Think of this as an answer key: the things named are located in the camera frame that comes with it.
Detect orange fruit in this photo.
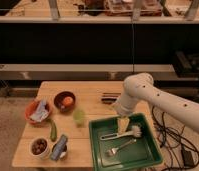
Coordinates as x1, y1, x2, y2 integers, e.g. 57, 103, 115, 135
62, 96, 74, 106

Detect metal shelf rack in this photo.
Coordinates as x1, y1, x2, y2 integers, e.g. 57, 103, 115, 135
0, 0, 199, 80

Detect orange plastic bowl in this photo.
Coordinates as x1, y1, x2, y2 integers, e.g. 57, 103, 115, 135
24, 100, 52, 125

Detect white cup with nuts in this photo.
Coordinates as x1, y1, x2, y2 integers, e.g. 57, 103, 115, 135
29, 138, 50, 159

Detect black box on shelf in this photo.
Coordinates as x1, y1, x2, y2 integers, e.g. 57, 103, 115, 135
172, 51, 199, 78

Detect black power adapter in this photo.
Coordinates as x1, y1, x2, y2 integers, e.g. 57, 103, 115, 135
181, 149, 194, 167

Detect black floor cables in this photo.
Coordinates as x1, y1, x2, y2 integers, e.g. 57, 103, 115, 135
150, 105, 199, 171

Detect dark brown bowl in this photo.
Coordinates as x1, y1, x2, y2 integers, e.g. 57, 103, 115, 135
54, 91, 76, 113

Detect green cucumber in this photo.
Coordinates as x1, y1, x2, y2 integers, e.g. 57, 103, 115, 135
47, 119, 57, 142

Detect light green plastic cup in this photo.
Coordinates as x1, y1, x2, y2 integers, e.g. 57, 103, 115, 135
73, 109, 85, 126

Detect crumpled white wrapper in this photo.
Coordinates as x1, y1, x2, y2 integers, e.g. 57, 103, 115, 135
30, 100, 49, 122

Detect green plastic tray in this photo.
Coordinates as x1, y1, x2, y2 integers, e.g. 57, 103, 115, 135
89, 113, 163, 171

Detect silver fork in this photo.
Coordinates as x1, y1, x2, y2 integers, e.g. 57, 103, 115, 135
105, 139, 136, 157

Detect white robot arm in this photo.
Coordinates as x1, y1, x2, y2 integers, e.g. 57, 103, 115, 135
114, 73, 199, 133

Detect white dish brush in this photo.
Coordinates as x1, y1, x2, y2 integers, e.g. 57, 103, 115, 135
100, 125, 142, 141

